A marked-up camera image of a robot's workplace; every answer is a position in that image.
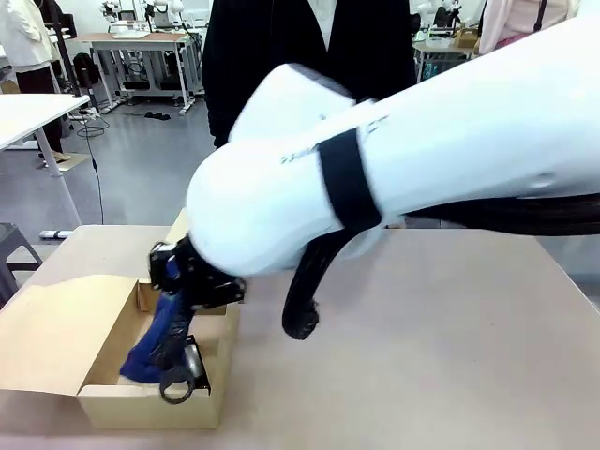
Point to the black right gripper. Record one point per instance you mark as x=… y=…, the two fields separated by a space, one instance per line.
x=199 y=276

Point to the navy blue pencil case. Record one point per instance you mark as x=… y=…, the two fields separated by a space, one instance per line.
x=157 y=337

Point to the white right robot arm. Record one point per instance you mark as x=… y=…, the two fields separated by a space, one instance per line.
x=445 y=131

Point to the cardboard box holding marker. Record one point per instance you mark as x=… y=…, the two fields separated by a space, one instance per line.
x=108 y=248

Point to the larger open cardboard box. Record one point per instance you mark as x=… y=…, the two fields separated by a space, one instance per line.
x=56 y=337

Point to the black items on floor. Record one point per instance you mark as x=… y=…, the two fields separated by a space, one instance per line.
x=158 y=115

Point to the white power strip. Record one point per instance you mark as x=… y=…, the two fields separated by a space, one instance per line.
x=54 y=233

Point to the grey plastic stool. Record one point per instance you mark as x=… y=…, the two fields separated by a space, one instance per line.
x=14 y=262

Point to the grey workbench with wooden top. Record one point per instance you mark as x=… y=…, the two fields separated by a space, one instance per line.
x=150 y=51

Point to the white table with round legs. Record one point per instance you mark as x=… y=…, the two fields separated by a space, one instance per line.
x=33 y=115

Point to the person black sweater torso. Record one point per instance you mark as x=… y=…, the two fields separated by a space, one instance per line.
x=272 y=56

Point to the black backpack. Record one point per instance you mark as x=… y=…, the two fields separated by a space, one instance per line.
x=86 y=68

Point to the black tripod pole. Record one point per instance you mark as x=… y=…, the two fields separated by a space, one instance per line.
x=70 y=51

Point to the bystander in white jacket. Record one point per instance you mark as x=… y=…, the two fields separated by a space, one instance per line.
x=25 y=42

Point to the grey bench with equipment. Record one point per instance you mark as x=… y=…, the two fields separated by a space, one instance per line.
x=445 y=47

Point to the bystander in pink clothes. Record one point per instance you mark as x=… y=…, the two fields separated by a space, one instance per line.
x=520 y=21

